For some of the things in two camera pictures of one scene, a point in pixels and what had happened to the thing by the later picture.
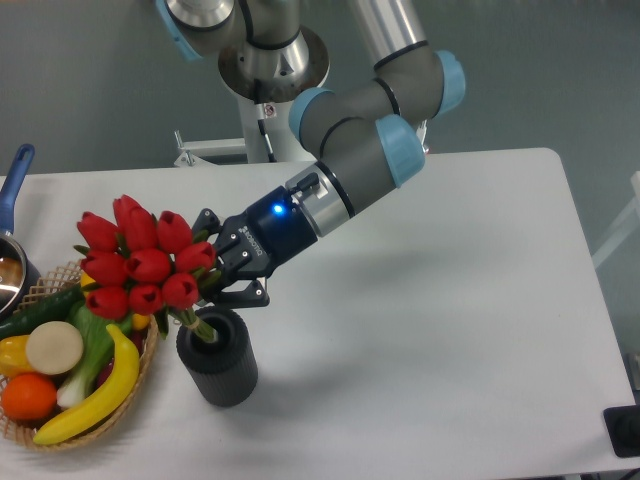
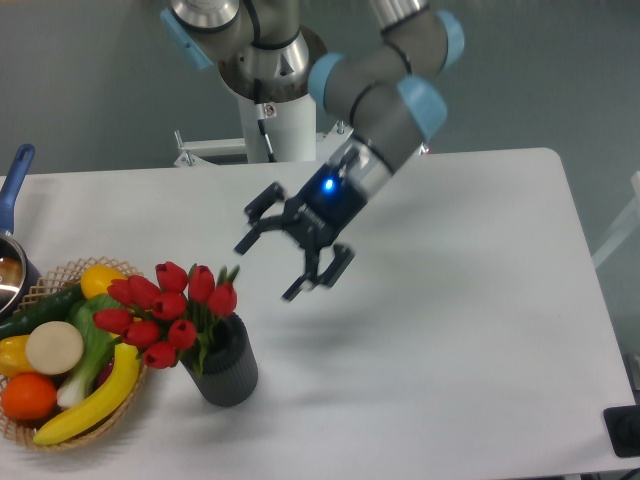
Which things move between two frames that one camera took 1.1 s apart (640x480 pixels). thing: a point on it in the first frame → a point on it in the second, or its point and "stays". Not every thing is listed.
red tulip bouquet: [139, 262] → [170, 320]
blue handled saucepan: [19, 272] stays
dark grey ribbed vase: [224, 373] stays
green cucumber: [53, 307] stays
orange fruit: [28, 396] stays
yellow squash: [139, 321] → [96, 280]
